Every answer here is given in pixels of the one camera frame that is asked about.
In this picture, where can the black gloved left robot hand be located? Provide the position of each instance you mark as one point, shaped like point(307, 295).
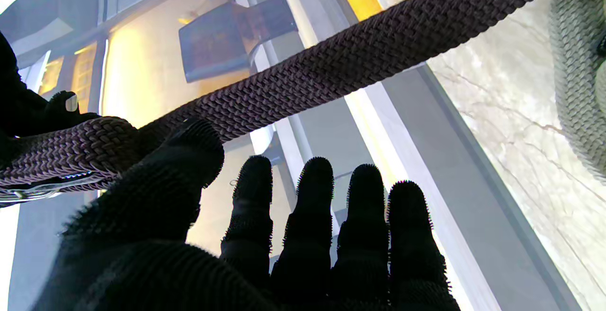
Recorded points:
point(165, 244)

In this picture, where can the olive canvas belt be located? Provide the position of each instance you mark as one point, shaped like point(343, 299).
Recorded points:
point(577, 74)

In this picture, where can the dark brown woven belt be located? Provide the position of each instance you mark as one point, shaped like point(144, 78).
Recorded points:
point(331, 65)

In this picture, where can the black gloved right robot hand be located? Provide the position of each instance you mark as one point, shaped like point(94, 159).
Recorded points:
point(28, 107)

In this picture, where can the dark tilted panel stand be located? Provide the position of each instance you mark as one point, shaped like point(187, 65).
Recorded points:
point(222, 41)

